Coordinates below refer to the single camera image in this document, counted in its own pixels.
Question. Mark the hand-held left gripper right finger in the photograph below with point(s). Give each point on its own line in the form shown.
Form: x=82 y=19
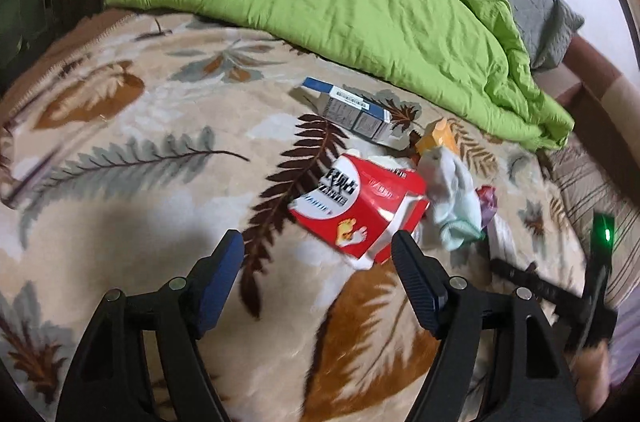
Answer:
x=416 y=284

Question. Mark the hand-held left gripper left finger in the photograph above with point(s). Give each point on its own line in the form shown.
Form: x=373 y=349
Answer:
x=220 y=284

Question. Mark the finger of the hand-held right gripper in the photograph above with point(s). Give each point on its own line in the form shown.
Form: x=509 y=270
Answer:
x=535 y=282

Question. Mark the white spray bottle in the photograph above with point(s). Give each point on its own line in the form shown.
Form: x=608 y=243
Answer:
x=502 y=237

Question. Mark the purple paper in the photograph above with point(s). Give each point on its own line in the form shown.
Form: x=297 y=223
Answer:
x=487 y=199

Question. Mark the pale blue sock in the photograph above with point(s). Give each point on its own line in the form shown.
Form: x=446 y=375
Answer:
x=450 y=197

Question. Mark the striped brown pillow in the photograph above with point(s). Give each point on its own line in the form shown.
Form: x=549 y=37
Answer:
x=585 y=187

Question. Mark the red and white packet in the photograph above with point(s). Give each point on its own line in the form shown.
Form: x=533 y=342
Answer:
x=360 y=202

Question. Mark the leaf printed blanket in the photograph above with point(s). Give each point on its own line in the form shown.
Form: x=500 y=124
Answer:
x=150 y=212

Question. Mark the orange carton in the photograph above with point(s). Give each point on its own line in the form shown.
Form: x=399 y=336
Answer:
x=437 y=137

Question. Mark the blue and white carton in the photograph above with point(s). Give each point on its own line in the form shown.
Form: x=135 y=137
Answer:
x=350 y=112

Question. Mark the green quilt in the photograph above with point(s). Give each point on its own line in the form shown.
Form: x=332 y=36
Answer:
x=325 y=2

